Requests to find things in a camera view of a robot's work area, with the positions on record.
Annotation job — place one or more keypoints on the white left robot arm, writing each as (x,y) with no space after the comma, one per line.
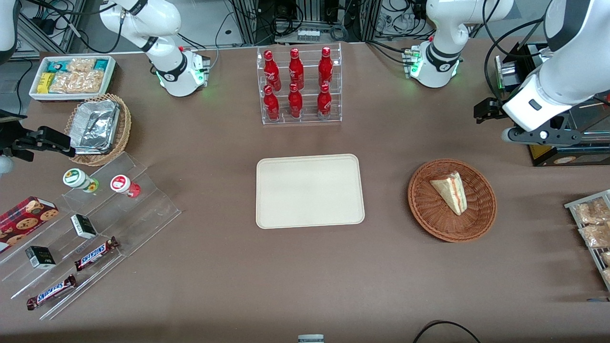
(448,28)

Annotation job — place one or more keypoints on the brown round wicker basket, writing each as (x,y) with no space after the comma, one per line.
(429,214)

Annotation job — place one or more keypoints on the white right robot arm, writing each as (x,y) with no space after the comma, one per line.
(164,21)

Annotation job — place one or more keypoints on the stack of foil containers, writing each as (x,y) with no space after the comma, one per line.
(95,126)

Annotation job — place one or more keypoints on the small grey device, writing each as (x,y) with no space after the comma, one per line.
(310,338)

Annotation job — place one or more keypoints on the black food warmer machine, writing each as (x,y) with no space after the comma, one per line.
(600,152)

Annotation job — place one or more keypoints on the grey power strip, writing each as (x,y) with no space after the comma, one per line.
(308,34)

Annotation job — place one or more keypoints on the beige plastic tray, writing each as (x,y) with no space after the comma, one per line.
(310,190)

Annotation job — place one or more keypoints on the teal snack packet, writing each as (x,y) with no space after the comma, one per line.
(101,64)
(57,65)

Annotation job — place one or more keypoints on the white rectangular snack bin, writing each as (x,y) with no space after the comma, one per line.
(110,71)

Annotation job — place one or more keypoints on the clear bag of fried snacks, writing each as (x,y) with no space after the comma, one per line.
(595,236)
(591,212)
(606,258)

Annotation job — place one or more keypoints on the clear acrylic tiered shelf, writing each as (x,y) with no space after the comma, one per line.
(143,214)

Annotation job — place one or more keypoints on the red soda bottle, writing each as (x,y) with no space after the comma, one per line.
(295,102)
(271,105)
(324,102)
(325,66)
(271,71)
(296,69)

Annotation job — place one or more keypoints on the triangular sandwich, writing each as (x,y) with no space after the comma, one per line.
(450,193)

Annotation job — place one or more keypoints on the Snickers chocolate bar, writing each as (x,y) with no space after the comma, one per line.
(50,291)
(95,254)

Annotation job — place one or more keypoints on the red lidded yogurt cup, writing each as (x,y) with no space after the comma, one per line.
(121,184)

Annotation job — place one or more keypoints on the clear acrylic bottle rack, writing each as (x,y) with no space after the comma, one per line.
(307,116)

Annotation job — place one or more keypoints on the red plaid cookie box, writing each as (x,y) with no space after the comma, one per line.
(24,221)

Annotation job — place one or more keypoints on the green lidded yogurt cup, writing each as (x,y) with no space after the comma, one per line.
(76,178)

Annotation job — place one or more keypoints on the clear bag of crackers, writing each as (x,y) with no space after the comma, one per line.
(78,82)
(82,65)

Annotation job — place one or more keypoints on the small black carton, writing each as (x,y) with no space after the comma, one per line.
(83,226)
(40,257)

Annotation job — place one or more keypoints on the yellow snack packet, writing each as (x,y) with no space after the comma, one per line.
(45,82)

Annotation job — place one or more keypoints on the light tan wicker basket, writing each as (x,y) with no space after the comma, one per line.
(124,128)

